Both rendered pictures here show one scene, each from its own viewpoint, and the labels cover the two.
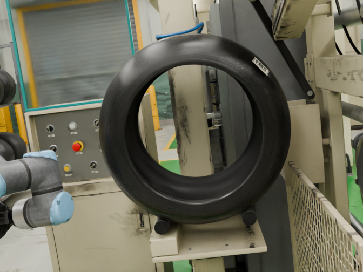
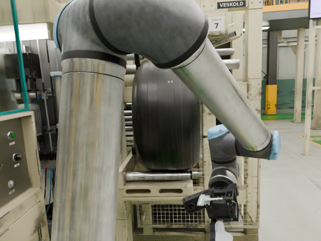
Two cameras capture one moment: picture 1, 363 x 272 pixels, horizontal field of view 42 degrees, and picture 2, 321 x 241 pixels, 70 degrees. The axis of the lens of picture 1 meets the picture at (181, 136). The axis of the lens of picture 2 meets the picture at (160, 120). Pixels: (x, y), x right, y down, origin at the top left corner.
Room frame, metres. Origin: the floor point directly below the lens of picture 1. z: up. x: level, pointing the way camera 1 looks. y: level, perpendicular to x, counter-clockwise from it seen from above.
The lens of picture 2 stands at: (1.54, 1.22, 1.36)
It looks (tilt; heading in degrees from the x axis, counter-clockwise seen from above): 8 degrees down; 271
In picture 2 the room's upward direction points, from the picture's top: 3 degrees counter-clockwise
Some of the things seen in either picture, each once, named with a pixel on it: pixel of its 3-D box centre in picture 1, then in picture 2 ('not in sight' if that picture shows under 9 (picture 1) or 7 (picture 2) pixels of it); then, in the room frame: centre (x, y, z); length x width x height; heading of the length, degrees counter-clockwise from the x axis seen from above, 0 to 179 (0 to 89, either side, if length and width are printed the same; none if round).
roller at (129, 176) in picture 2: (165, 210); (157, 175); (1.59, 0.09, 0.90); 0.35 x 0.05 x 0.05; 176
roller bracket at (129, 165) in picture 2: not in sight; (128, 166); (1.77, -0.06, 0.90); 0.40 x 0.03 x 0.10; 86
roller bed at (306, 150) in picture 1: (296, 141); (132, 129); (1.79, -0.44, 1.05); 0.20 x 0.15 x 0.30; 176
